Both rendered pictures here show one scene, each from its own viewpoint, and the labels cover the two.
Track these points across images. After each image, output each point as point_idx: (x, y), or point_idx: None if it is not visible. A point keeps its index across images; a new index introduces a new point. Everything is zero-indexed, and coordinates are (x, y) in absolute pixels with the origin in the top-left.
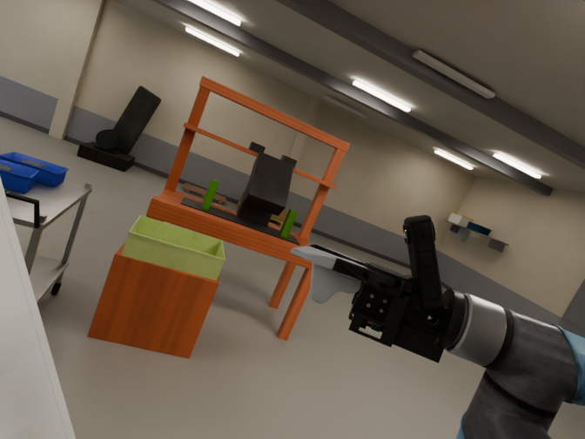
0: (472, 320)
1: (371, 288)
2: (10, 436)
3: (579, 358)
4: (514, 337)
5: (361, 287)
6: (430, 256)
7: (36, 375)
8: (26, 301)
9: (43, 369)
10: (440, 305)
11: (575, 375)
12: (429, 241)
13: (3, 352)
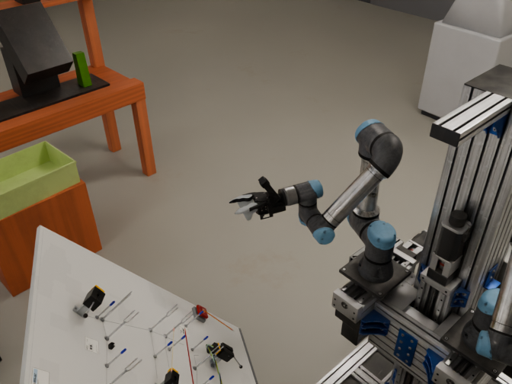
0: (289, 198)
1: None
2: (180, 311)
3: (315, 190)
4: (299, 195)
5: None
6: (271, 190)
7: (168, 296)
8: (145, 282)
9: (167, 293)
10: (280, 198)
11: (315, 194)
12: (269, 187)
13: (158, 296)
